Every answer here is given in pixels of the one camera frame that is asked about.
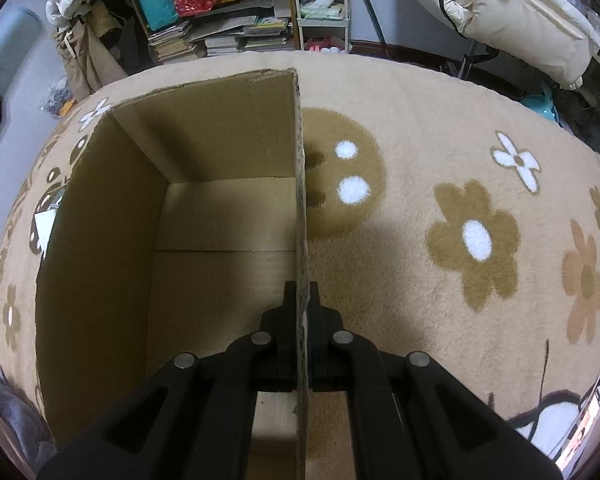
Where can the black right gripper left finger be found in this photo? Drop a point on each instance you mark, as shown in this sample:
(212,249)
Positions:
(193,419)

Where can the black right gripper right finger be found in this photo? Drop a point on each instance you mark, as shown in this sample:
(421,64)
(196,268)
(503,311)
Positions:
(409,417)

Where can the brown cardboard box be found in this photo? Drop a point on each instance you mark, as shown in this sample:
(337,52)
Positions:
(182,221)

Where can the beige floral carpet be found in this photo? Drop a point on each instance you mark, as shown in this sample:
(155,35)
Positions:
(440,216)

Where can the stack of books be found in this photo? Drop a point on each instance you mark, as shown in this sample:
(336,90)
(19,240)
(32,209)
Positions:
(175,43)

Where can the wooden bookshelf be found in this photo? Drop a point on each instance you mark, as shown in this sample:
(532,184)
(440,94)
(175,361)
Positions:
(239,26)

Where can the cream padded coat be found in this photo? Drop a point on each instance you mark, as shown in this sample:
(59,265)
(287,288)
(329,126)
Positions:
(552,36)

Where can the white rolling cart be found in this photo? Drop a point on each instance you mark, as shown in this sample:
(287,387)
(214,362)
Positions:
(323,25)

